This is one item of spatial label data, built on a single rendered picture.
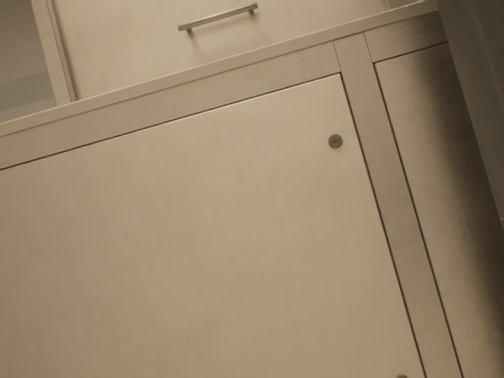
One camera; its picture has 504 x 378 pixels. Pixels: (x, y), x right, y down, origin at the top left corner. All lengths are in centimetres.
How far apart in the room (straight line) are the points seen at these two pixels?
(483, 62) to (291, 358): 53
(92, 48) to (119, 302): 50
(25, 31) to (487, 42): 514
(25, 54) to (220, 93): 470
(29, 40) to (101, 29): 440
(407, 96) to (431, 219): 19
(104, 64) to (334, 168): 51
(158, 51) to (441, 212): 60
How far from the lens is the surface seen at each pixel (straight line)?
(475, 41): 88
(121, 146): 114
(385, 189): 109
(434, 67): 112
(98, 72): 137
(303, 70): 111
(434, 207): 110
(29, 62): 574
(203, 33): 134
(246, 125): 110
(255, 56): 111
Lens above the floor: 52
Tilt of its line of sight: 4 degrees up
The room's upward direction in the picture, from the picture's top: 15 degrees counter-clockwise
